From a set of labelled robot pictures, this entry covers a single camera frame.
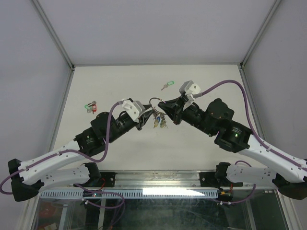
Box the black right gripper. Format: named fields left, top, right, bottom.
left=157, top=95, right=216, bottom=138

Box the silver keyring with keys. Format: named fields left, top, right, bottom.
left=149, top=97, right=167, bottom=128

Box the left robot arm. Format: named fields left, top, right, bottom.
left=8, top=99, right=154, bottom=202

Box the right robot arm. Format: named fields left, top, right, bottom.
left=158, top=96, right=307, bottom=200

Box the key with green tag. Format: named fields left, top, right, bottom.
left=84, top=101, right=96, bottom=113
left=161, top=81, right=175, bottom=90

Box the key with red tag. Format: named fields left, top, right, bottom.
left=91, top=104, right=97, bottom=114

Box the key with green tag left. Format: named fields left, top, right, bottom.
left=84, top=101, right=96, bottom=113

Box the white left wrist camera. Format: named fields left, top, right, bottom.
left=121, top=99, right=146, bottom=122

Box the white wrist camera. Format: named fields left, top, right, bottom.
left=121, top=99, right=146, bottom=122
left=179, top=80, right=201, bottom=111

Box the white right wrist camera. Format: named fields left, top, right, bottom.
left=179, top=80, right=201, bottom=111

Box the metal mounting rail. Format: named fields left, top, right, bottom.
left=94, top=170, right=231, bottom=189

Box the white slotted cable duct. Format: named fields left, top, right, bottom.
left=40, top=187, right=218, bottom=199

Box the left aluminium frame post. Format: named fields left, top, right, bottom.
left=30, top=0, right=75, bottom=70

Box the aluminium frame post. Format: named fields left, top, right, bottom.
left=30, top=0, right=75, bottom=70
left=240, top=0, right=282, bottom=69

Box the right aluminium frame post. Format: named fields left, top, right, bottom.
left=240, top=0, right=282, bottom=69

